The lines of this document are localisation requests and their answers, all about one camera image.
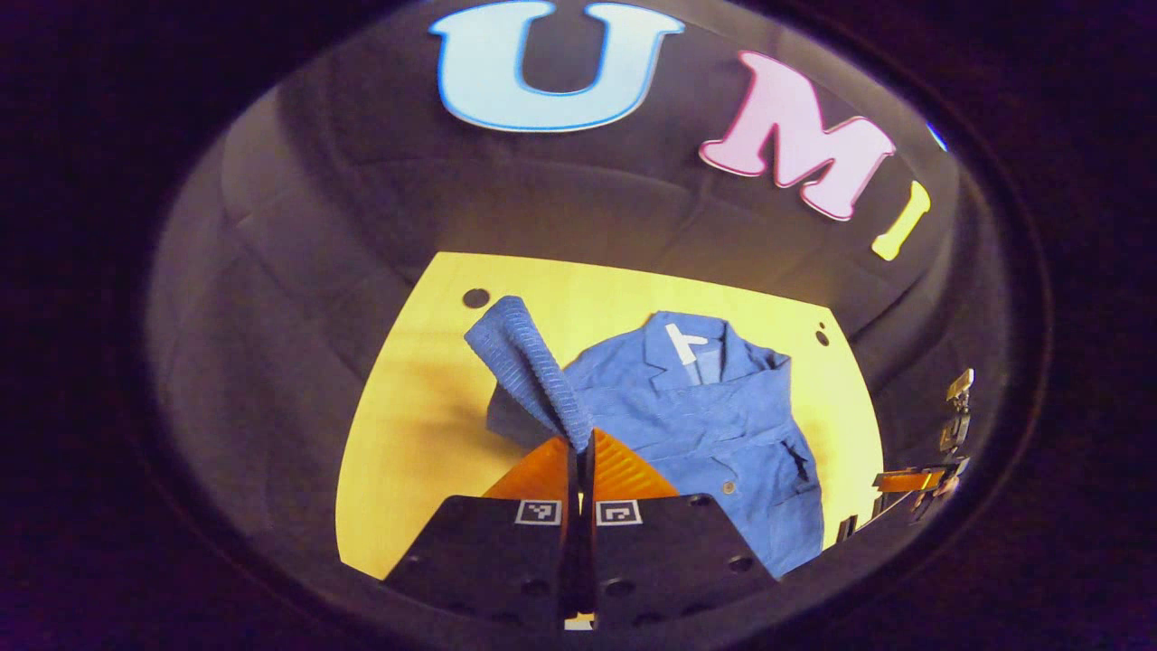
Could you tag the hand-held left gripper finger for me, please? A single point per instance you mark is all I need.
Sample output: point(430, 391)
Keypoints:
point(589, 488)
point(576, 493)

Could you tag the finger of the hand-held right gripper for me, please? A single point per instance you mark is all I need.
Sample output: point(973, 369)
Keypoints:
point(904, 479)

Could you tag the blue shirt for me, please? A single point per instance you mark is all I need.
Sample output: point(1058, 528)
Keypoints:
point(723, 425)

